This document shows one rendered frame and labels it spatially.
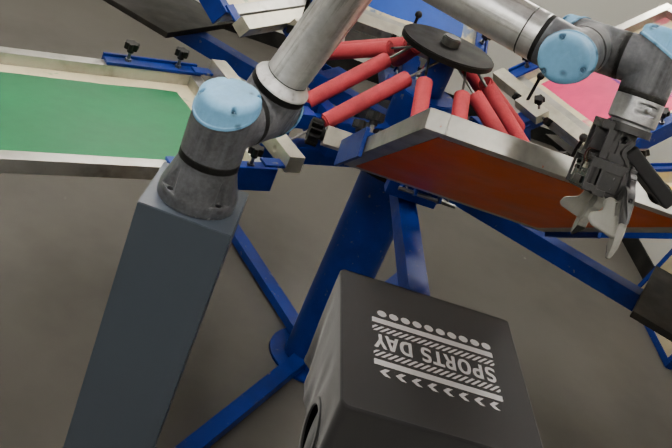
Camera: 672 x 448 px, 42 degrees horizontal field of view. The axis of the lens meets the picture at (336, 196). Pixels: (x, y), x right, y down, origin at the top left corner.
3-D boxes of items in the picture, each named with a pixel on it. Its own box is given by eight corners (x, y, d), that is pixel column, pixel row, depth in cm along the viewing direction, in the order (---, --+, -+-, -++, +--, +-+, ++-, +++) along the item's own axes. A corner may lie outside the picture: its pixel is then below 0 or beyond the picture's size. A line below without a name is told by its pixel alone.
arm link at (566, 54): (322, -119, 133) (608, 36, 119) (355, -116, 143) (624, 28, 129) (295, -48, 139) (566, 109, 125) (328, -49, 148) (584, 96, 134)
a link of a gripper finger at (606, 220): (579, 249, 132) (584, 195, 136) (614, 261, 133) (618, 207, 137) (590, 242, 129) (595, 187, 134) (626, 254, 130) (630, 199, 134)
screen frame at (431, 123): (725, 233, 157) (731, 213, 158) (424, 127, 148) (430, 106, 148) (544, 231, 235) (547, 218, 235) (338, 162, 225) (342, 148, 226)
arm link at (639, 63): (642, 25, 139) (696, 41, 136) (615, 91, 141) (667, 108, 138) (637, 16, 132) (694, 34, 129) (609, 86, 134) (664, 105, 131)
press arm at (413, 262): (437, 428, 190) (448, 408, 187) (411, 421, 189) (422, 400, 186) (402, 170, 299) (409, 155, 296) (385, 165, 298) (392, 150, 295)
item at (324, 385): (319, 528, 190) (381, 408, 174) (281, 518, 189) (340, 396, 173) (323, 387, 230) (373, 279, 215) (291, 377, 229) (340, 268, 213)
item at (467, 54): (358, 406, 322) (522, 80, 262) (254, 376, 316) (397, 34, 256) (356, 339, 357) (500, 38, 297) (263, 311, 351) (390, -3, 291)
